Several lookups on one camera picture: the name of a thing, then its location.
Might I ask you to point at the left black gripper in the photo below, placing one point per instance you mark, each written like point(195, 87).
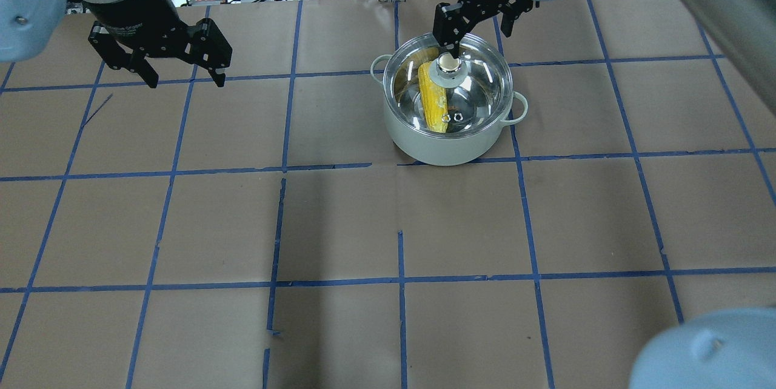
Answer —
point(134, 8)

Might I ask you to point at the glass pot lid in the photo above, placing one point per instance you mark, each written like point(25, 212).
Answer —
point(478, 84)

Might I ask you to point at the yellow corn cob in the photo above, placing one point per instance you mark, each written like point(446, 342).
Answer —
point(433, 97)

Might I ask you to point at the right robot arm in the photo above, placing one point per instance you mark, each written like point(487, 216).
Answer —
point(732, 348)

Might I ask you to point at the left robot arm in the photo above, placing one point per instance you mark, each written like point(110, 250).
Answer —
point(27, 26)

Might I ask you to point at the brown paper table cover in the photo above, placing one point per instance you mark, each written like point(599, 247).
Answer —
point(270, 234)

